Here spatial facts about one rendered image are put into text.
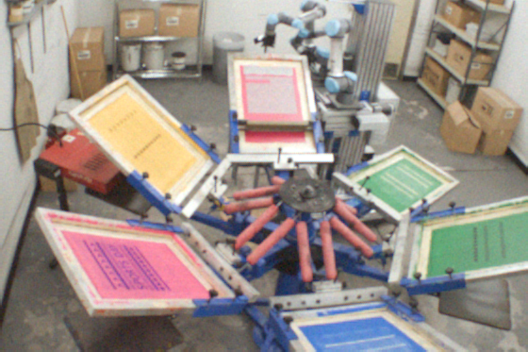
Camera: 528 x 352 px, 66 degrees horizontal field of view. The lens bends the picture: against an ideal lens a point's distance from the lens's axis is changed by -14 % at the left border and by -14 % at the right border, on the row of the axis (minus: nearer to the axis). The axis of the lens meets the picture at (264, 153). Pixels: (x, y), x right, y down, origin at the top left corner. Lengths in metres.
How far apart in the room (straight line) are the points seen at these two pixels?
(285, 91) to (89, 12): 4.01
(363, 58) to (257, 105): 0.97
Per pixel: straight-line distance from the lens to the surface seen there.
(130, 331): 2.22
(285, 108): 3.25
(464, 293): 2.76
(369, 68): 3.75
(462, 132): 6.12
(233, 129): 3.04
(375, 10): 3.59
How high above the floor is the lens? 2.77
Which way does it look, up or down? 33 degrees down
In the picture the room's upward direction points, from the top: 8 degrees clockwise
